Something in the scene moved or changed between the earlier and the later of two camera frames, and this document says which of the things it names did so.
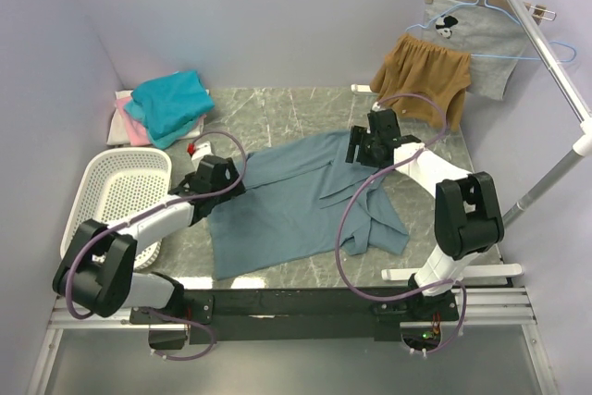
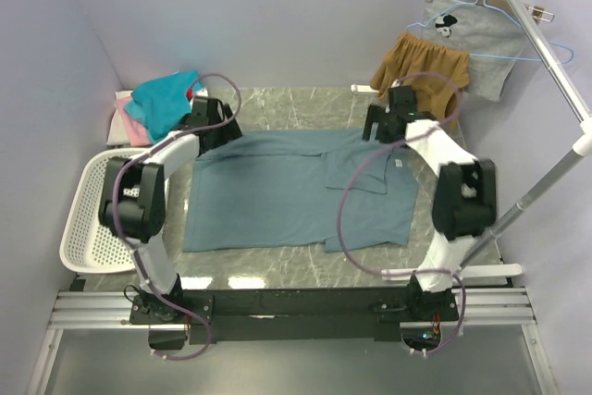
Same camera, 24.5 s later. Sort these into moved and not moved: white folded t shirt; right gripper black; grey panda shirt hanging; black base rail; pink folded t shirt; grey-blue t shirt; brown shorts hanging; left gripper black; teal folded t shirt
Moved: right gripper black; left gripper black; grey-blue t shirt
Not moved: white folded t shirt; grey panda shirt hanging; black base rail; brown shorts hanging; pink folded t shirt; teal folded t shirt
